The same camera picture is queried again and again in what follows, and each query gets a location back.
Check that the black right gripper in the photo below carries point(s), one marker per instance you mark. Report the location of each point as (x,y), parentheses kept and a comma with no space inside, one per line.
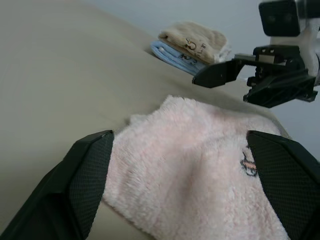
(282,67)

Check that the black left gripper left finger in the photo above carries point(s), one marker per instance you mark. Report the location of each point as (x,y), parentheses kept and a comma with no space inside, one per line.
(55,195)

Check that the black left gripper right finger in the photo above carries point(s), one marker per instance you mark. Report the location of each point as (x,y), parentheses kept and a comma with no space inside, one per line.
(295,185)

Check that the pink fluffy towel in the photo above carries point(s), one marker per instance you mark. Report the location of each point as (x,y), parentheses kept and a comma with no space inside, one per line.
(187,175)

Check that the beige folded towel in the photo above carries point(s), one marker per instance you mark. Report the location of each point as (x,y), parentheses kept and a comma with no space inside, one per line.
(195,35)

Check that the light blue folded towel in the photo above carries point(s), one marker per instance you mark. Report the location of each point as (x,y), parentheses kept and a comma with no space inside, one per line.
(170,53)

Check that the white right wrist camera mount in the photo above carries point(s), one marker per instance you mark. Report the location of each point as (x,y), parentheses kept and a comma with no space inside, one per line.
(308,42)

